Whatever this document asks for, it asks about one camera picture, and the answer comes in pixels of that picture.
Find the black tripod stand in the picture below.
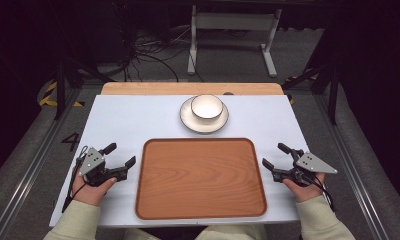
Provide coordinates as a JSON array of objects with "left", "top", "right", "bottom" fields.
[
  {"left": 52, "top": 58, "right": 116, "bottom": 121},
  {"left": 281, "top": 61, "right": 343, "bottom": 126}
]

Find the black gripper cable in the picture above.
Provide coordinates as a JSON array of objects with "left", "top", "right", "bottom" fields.
[
  {"left": 309, "top": 173, "right": 338, "bottom": 213},
  {"left": 61, "top": 145, "right": 90, "bottom": 214}
]

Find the brown wooden tray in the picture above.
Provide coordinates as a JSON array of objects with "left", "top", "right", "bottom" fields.
[{"left": 134, "top": 137, "right": 268, "bottom": 221}]

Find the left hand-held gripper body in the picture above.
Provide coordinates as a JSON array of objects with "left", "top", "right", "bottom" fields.
[{"left": 75, "top": 146, "right": 120, "bottom": 188}]

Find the metal floor rail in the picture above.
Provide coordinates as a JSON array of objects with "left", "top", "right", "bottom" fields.
[
  {"left": 312, "top": 93, "right": 391, "bottom": 240},
  {"left": 0, "top": 87, "right": 83, "bottom": 240}
]

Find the person's left hand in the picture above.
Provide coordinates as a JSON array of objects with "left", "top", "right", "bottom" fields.
[{"left": 71, "top": 169, "right": 118, "bottom": 207}]

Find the person's right hand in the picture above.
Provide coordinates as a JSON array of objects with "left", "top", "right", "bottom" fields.
[{"left": 282, "top": 172, "right": 326, "bottom": 204}]

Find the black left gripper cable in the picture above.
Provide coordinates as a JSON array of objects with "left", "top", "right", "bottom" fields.
[{"left": 61, "top": 145, "right": 90, "bottom": 214}]

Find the bundle of black floor cables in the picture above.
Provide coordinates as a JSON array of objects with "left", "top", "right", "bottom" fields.
[{"left": 97, "top": 24, "right": 206, "bottom": 83}]

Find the white table board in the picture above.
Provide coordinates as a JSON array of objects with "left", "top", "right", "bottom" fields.
[{"left": 48, "top": 94, "right": 311, "bottom": 229}]

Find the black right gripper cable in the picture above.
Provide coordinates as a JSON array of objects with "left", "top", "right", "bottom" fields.
[{"left": 309, "top": 173, "right": 338, "bottom": 213}]

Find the white metal stand frame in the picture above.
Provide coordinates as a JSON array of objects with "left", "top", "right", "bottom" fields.
[{"left": 186, "top": 4, "right": 283, "bottom": 79}]

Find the light wooden table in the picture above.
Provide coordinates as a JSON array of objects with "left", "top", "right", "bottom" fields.
[{"left": 100, "top": 82, "right": 285, "bottom": 97}]

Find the white plate with dark rim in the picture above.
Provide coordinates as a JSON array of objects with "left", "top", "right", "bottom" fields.
[{"left": 179, "top": 96, "right": 230, "bottom": 135}]

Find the white bowl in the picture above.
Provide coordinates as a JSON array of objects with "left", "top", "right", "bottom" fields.
[{"left": 190, "top": 94, "right": 225, "bottom": 122}]

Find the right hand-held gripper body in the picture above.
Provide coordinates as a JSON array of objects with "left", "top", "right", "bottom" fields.
[{"left": 285, "top": 148, "right": 339, "bottom": 188}]

